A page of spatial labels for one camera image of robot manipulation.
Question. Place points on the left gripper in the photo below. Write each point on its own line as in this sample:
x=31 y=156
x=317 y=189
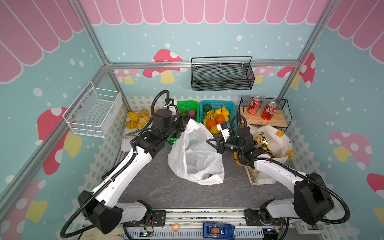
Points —
x=181 y=120

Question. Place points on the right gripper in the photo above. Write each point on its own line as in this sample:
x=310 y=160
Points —
x=223 y=144

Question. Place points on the yellow peach fruit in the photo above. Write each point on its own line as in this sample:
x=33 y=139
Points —
x=214 y=130

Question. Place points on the white plastic grocery bag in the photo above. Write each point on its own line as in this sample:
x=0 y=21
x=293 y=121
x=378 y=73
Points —
x=193 y=159

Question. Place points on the yellow black snack bag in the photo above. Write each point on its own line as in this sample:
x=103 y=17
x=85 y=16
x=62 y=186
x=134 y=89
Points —
x=262 y=144

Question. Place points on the white canvas tote bag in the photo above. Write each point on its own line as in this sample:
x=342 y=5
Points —
x=276 y=144

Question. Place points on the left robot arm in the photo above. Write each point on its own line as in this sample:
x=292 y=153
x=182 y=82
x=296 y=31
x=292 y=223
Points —
x=100 y=208

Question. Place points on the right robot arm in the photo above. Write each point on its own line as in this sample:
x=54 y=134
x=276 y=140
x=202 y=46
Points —
x=312 y=202

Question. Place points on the orange fruit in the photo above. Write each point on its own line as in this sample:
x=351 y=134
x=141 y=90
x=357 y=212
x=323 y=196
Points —
x=210 y=124
x=220 y=119

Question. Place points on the banana bunch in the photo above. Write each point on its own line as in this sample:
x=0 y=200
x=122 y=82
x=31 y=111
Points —
x=205 y=123

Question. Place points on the green plastic basket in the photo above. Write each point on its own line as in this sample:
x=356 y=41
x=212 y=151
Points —
x=184 y=107

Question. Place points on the purple onion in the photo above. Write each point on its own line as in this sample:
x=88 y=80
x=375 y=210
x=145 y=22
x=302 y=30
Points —
x=192 y=114

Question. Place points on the bread loaf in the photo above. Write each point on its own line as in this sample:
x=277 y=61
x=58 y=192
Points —
x=133 y=116

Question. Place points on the green avocado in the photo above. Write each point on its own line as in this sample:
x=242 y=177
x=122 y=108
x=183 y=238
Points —
x=207 y=108

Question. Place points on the white cutting board tray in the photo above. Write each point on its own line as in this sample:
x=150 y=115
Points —
x=132 y=129

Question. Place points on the teal plastic basket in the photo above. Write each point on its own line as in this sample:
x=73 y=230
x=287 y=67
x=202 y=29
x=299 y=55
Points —
x=213 y=113

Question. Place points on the left red cola can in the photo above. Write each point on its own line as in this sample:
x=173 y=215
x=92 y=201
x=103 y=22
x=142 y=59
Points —
x=254 y=105

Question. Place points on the red cola can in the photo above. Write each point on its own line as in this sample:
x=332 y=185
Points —
x=269 y=111
x=254 y=105

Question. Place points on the right red cola can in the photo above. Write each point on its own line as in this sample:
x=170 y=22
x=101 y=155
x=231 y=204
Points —
x=269 y=111

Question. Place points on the blue tape dispenser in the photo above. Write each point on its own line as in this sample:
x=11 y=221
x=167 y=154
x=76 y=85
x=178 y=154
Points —
x=221 y=231

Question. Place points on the orange rubber band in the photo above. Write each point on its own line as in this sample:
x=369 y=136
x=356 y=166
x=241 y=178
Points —
x=176 y=227

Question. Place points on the black mesh wall basket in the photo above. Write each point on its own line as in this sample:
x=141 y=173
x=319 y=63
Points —
x=233 y=73

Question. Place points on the white wire wall basket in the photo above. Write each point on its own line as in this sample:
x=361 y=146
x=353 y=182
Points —
x=93 y=112

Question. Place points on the grey switch box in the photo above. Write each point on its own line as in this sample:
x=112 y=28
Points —
x=303 y=228

